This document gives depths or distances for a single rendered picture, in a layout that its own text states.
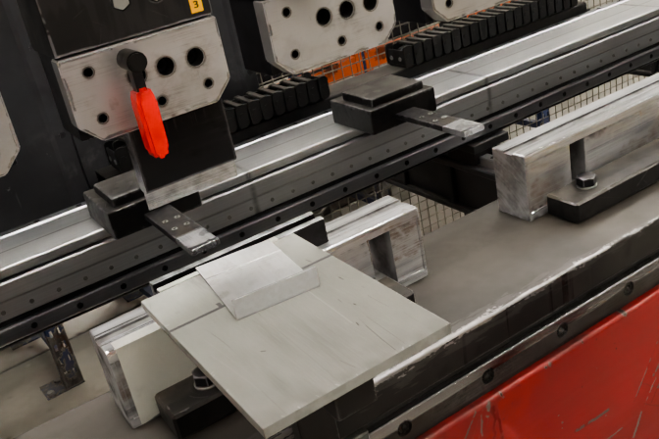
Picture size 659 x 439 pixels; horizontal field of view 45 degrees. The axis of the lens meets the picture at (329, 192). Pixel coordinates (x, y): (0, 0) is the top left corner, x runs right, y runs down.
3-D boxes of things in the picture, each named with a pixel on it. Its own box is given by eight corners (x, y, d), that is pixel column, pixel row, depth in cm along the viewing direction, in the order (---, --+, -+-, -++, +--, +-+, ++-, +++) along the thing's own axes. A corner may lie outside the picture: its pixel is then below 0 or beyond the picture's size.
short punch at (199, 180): (153, 213, 78) (126, 122, 74) (145, 208, 80) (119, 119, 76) (241, 177, 82) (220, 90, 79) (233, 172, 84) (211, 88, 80)
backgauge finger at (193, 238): (159, 282, 85) (146, 241, 83) (90, 217, 106) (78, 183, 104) (256, 239, 90) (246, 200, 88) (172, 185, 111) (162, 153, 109)
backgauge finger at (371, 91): (441, 157, 102) (435, 121, 100) (333, 122, 123) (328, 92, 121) (508, 127, 108) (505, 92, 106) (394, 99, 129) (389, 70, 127)
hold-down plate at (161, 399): (180, 442, 77) (172, 418, 76) (160, 416, 82) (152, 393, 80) (419, 313, 90) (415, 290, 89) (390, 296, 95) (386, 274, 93)
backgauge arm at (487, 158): (556, 250, 123) (550, 169, 118) (335, 164, 175) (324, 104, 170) (591, 231, 127) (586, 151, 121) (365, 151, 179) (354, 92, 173)
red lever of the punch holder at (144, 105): (156, 163, 69) (124, 55, 65) (140, 154, 72) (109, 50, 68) (175, 156, 70) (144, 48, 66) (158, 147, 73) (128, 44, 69)
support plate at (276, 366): (265, 440, 58) (262, 429, 57) (142, 310, 79) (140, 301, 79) (452, 332, 66) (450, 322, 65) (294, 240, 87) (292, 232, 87)
